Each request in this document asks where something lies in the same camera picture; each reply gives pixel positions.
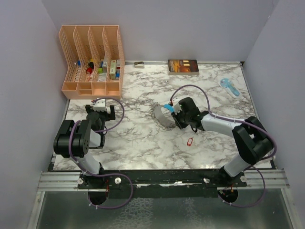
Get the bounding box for red key tag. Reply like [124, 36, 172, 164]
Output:
[186, 137, 194, 146]

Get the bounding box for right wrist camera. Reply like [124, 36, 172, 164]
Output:
[171, 97, 182, 115]

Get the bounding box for orange plastic file organizer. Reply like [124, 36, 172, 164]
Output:
[59, 25, 125, 99]

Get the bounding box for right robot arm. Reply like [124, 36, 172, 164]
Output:
[170, 97, 275, 187]

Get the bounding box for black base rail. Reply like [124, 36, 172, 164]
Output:
[47, 155, 251, 198]

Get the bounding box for red round bottle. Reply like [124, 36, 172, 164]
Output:
[86, 67, 93, 74]

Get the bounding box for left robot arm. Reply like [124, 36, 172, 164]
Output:
[53, 105, 116, 188]

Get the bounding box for brown book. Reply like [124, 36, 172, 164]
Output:
[168, 60, 199, 75]

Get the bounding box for metal keyring holder blue handle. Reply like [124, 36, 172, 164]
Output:
[151, 103, 176, 131]

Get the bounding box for blue packaged toothbrush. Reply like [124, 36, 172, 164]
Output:
[220, 78, 241, 99]

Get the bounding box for green white box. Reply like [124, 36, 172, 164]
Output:
[109, 60, 117, 80]

